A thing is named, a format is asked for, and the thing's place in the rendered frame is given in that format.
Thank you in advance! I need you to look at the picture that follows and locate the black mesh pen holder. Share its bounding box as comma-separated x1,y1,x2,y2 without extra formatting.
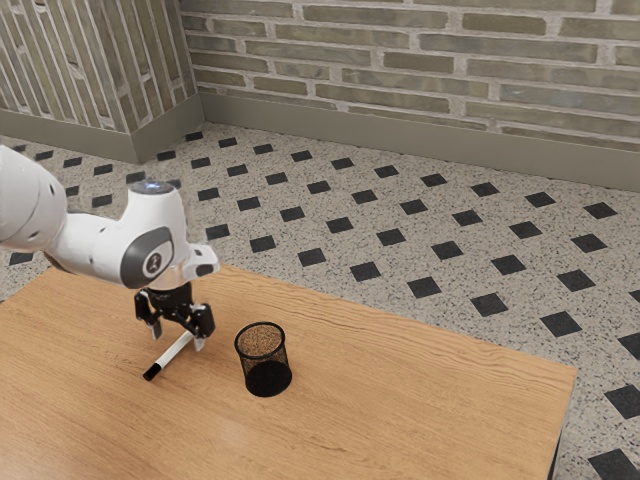
233,321,294,399

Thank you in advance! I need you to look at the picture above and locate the white marker pen black cap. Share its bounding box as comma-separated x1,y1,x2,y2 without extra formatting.
142,329,196,383

